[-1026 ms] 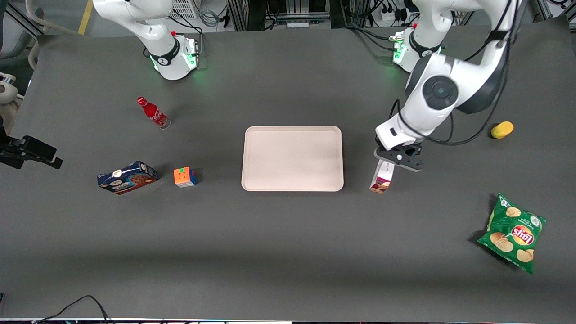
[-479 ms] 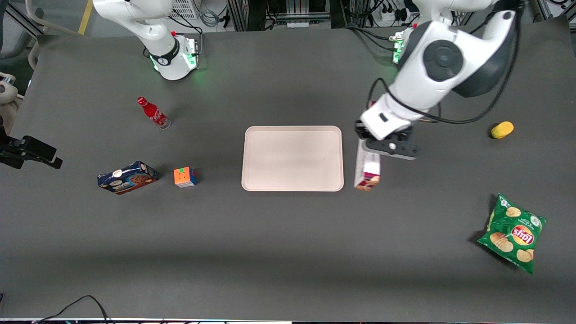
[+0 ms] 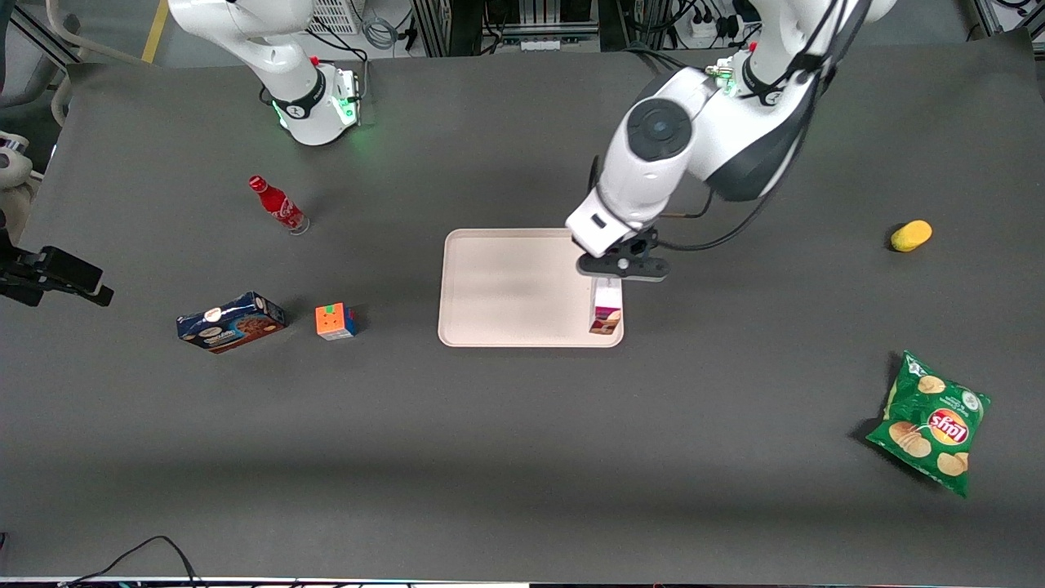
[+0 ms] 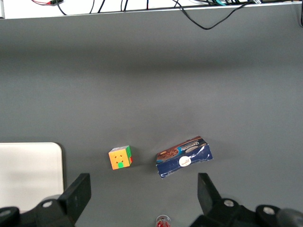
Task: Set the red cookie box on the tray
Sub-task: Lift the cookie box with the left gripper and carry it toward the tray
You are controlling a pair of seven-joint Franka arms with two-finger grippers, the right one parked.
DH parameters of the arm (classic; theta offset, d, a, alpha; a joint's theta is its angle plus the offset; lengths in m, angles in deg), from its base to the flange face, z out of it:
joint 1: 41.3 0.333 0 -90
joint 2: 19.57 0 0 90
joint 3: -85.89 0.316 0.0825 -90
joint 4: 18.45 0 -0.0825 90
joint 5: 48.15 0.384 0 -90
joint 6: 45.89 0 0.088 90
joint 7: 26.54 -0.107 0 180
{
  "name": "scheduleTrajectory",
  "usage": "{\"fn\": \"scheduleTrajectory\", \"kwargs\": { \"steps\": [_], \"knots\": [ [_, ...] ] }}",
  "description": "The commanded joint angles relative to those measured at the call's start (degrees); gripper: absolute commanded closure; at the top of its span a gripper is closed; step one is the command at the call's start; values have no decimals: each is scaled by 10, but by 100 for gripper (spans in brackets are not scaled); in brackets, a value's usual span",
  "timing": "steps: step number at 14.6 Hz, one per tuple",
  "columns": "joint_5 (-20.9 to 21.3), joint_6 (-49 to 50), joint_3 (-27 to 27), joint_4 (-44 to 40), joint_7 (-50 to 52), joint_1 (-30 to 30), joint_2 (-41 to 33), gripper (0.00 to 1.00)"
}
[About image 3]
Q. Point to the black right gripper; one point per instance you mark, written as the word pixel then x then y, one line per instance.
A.
pixel 37 270

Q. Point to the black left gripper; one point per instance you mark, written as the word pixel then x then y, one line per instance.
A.
pixel 647 240

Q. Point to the red tartan cookie box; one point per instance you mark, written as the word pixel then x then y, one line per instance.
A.
pixel 606 314

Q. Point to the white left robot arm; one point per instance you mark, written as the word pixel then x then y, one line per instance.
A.
pixel 653 131

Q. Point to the beige plastic tray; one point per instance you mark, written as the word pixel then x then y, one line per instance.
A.
pixel 506 286

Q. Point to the blue cookie box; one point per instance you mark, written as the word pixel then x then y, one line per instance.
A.
pixel 233 323

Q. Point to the white perforated box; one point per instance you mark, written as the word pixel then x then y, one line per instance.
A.
pixel 336 15

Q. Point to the red cola bottle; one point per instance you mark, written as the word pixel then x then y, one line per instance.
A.
pixel 280 207

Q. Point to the white power strip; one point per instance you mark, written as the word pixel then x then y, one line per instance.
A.
pixel 709 28

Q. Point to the dark grey table cover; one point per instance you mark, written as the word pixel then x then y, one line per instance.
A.
pixel 522 457

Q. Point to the black equipment rack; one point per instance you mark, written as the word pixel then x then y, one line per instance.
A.
pixel 522 20

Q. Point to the colourful puzzle cube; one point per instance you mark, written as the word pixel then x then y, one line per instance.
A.
pixel 335 322

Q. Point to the yellow lemon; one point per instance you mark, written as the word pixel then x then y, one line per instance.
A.
pixel 911 236

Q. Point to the green chips bag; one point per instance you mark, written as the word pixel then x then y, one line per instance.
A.
pixel 931 425

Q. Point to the beige tube frame chair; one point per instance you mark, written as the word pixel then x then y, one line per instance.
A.
pixel 59 90

